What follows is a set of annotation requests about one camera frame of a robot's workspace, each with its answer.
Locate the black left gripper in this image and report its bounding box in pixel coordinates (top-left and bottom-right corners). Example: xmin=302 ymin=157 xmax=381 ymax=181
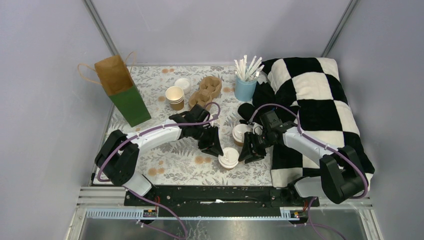
xmin=191 ymin=123 xmax=224 ymax=157

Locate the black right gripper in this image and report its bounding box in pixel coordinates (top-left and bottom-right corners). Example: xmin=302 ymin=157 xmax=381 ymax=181
xmin=237 ymin=130 xmax=277 ymax=165

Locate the brown paper cup with lid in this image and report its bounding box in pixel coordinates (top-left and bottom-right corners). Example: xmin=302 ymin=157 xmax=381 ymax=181
xmin=232 ymin=123 xmax=252 ymax=147

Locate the brown pulp cup carrier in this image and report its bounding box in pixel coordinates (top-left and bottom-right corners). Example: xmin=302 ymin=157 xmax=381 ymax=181
xmin=188 ymin=76 xmax=222 ymax=109

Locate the stack of white cup lids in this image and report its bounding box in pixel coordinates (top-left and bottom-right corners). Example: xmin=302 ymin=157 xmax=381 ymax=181
xmin=174 ymin=77 xmax=192 ymax=95

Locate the green brown paper bag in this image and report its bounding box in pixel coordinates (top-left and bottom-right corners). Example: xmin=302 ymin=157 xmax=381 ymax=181
xmin=77 ymin=55 xmax=151 ymax=127

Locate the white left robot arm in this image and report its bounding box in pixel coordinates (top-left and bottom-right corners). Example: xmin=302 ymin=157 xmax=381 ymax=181
xmin=94 ymin=104 xmax=224 ymax=206

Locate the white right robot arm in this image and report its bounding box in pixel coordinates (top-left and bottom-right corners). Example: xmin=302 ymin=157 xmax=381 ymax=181
xmin=238 ymin=110 xmax=369 ymax=206

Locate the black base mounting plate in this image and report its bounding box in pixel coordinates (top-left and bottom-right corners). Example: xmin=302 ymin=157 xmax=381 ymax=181
xmin=124 ymin=185 xmax=320 ymax=218

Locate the stack of brown paper cups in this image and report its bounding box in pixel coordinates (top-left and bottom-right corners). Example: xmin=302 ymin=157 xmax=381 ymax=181
xmin=165 ymin=86 xmax=185 ymax=111

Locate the blue straw holder cup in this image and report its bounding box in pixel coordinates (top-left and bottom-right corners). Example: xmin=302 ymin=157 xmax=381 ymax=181
xmin=234 ymin=76 xmax=257 ymax=102

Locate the black cloth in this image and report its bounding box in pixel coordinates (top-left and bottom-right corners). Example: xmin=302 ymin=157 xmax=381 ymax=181
xmin=237 ymin=82 xmax=295 ymax=125

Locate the floral table mat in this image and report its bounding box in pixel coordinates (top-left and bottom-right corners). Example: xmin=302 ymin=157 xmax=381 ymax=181
xmin=105 ymin=65 xmax=272 ymax=186

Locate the white wrapped straws bundle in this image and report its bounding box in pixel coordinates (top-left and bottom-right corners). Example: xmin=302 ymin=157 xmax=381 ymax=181
xmin=234 ymin=54 xmax=264 ymax=82

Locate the black white checkered blanket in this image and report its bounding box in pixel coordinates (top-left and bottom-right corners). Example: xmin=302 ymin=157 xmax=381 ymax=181
xmin=259 ymin=57 xmax=375 ymax=181

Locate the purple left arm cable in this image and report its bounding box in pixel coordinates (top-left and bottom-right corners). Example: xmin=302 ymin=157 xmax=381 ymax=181
xmin=96 ymin=101 xmax=222 ymax=239

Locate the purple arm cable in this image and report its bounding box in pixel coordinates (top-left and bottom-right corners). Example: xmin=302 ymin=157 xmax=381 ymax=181
xmin=248 ymin=103 xmax=369 ymax=240
xmin=96 ymin=101 xmax=222 ymax=239

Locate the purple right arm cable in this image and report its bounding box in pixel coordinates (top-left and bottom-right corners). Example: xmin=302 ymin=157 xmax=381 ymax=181
xmin=248 ymin=103 xmax=369 ymax=240

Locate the aluminium frame rail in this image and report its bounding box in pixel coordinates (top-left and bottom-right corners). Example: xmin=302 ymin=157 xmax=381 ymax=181
xmin=68 ymin=186 xmax=383 ymax=240

